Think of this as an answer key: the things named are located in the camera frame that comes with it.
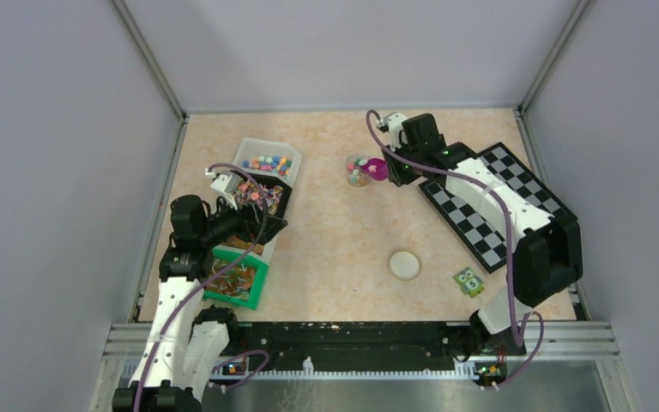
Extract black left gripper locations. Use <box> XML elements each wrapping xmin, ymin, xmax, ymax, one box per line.
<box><xmin>200</xmin><ymin>191</ymin><xmax>287</xmax><ymax>247</ymax></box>

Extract magenta plastic scoop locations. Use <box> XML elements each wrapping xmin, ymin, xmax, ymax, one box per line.
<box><xmin>360</xmin><ymin>158</ymin><xmax>390</xmax><ymax>181</ymax></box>

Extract clear glass jar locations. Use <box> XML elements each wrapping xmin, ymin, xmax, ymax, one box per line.
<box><xmin>345</xmin><ymin>154</ymin><xmax>372</xmax><ymax>187</ymax></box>

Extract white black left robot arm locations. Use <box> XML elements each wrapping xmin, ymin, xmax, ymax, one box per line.
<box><xmin>112</xmin><ymin>195</ymin><xmax>287</xmax><ymax>411</ymax></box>

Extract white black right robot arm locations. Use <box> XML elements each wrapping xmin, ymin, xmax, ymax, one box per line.
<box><xmin>366</xmin><ymin>110</ymin><xmax>583</xmax><ymax>354</ymax></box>

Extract black bin mixed candies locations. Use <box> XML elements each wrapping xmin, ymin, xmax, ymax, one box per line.
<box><xmin>233</xmin><ymin>173</ymin><xmax>293</xmax><ymax>218</ymax></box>

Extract green bin stick candies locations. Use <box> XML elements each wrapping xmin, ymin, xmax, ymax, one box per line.
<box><xmin>203</xmin><ymin>256</ymin><xmax>269</xmax><ymax>310</ymax></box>

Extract white bin round candies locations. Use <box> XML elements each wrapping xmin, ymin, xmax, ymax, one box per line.
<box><xmin>233</xmin><ymin>137</ymin><xmax>302</xmax><ymax>187</ymax></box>

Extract white bin orange gummies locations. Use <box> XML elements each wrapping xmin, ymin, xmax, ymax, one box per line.
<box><xmin>217</xmin><ymin>236</ymin><xmax>278</xmax><ymax>264</ymax></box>

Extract white round jar lid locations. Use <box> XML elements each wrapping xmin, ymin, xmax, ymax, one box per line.
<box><xmin>389</xmin><ymin>251</ymin><xmax>421</xmax><ymax>282</ymax></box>

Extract black white chessboard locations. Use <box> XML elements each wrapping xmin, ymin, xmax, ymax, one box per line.
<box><xmin>419</xmin><ymin>142</ymin><xmax>577</xmax><ymax>273</ymax></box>

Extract green owl number card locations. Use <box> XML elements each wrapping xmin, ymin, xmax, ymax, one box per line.
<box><xmin>453</xmin><ymin>267</ymin><xmax>485</xmax><ymax>298</ymax></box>

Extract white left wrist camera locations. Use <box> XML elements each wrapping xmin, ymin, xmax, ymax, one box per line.
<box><xmin>210</xmin><ymin>173</ymin><xmax>245</xmax><ymax>210</ymax></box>

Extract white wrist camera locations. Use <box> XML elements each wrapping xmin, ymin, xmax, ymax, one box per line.
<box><xmin>376</xmin><ymin>112</ymin><xmax>408</xmax><ymax>151</ymax></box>
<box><xmin>210</xmin><ymin>173</ymin><xmax>245</xmax><ymax>210</ymax></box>

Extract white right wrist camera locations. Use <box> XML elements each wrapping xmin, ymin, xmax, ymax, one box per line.
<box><xmin>376</xmin><ymin>112</ymin><xmax>408</xmax><ymax>151</ymax></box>

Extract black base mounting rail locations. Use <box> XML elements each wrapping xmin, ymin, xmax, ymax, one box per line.
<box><xmin>222</xmin><ymin>321</ymin><xmax>527</xmax><ymax>373</ymax></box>

